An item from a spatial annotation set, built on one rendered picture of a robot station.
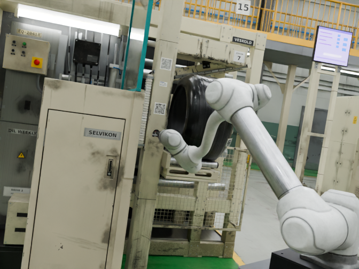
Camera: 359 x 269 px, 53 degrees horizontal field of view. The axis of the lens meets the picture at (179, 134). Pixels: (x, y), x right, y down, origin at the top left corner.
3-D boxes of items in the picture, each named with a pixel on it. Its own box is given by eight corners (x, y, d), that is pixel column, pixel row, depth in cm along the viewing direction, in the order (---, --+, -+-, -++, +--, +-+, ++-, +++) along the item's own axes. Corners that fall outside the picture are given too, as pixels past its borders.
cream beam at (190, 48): (170, 52, 258) (173, 31, 258) (162, 55, 282) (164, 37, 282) (246, 66, 276) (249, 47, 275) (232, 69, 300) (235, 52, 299)
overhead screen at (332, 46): (312, 60, 559) (318, 25, 556) (311, 61, 564) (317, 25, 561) (347, 66, 570) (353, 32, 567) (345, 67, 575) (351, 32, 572)
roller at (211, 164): (169, 156, 231) (166, 157, 235) (168, 163, 230) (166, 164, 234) (218, 161, 241) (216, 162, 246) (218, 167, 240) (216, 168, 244)
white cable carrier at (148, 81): (137, 147, 233) (147, 73, 231) (136, 146, 238) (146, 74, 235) (144, 148, 234) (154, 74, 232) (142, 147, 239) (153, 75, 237)
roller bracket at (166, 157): (165, 168, 227) (167, 153, 226) (151, 158, 265) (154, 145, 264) (170, 169, 228) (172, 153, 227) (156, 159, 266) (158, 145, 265)
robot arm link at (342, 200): (365, 251, 136) (372, 194, 135) (345, 260, 123) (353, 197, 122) (323, 238, 147) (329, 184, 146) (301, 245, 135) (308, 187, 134)
